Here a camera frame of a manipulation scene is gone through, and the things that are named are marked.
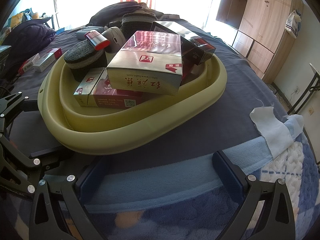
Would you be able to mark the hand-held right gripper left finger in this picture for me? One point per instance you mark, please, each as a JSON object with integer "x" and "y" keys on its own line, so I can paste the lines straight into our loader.
{"x": 88, "y": 180}

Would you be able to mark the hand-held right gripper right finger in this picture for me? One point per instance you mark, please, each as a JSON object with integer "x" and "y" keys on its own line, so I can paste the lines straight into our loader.
{"x": 227, "y": 175}

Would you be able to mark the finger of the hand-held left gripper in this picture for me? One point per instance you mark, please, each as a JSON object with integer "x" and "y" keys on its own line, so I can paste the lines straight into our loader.
{"x": 25, "y": 160}
{"x": 15, "y": 102}

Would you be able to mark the black round sponge white stripe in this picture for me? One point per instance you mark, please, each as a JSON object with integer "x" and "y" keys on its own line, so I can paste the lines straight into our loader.
{"x": 82, "y": 60}
{"x": 138, "y": 25}

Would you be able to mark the cream collapsible basin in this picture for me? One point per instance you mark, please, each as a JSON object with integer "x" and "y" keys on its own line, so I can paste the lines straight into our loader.
{"x": 150, "y": 125}

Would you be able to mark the red silver carton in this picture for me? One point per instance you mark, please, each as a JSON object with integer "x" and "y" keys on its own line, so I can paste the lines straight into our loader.
{"x": 105, "y": 95}
{"x": 145, "y": 65}

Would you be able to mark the red and clear plastic case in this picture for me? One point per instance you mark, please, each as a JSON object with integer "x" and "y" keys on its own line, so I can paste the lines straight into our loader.
{"x": 97, "y": 40}

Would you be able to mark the red box white label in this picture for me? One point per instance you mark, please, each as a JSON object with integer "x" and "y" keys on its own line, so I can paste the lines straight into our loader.
{"x": 188, "y": 72}

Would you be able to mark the grey round device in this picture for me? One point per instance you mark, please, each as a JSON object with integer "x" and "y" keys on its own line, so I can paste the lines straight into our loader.
{"x": 115, "y": 40}

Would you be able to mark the black glossy box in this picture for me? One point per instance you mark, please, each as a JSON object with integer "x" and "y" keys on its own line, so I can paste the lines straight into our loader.
{"x": 185, "y": 37}

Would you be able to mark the white red cigarette pack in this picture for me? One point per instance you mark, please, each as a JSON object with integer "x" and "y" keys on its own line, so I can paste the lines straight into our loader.
{"x": 47, "y": 58}
{"x": 28, "y": 63}

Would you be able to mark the blue checked quilt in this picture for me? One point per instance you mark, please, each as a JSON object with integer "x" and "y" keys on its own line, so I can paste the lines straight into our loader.
{"x": 175, "y": 205}

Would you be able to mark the white cloth piece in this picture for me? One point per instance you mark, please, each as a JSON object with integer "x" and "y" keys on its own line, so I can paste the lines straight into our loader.
{"x": 272, "y": 127}

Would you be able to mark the dark purple blanket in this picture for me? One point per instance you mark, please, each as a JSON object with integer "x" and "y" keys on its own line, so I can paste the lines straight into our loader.
{"x": 30, "y": 37}

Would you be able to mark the yellow bag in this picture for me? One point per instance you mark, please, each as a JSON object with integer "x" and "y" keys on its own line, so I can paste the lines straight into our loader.
{"x": 17, "y": 18}

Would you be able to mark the light blue case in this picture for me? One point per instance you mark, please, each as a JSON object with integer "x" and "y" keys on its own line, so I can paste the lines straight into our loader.
{"x": 88, "y": 33}

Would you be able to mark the black leg folding table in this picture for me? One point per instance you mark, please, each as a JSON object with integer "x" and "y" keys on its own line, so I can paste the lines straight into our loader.
{"x": 310, "y": 87}

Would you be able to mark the pile of clothes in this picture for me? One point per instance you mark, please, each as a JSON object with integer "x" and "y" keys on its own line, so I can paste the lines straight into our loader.
{"x": 130, "y": 10}

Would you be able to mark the wooden wardrobe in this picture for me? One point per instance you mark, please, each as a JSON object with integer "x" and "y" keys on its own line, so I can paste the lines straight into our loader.
{"x": 260, "y": 25}

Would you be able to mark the white hanging bag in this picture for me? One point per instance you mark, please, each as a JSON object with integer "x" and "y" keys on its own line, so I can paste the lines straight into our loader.
{"x": 293, "y": 25}

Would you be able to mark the wall socket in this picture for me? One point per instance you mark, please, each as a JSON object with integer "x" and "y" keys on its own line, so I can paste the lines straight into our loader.
{"x": 311, "y": 110}
{"x": 297, "y": 89}

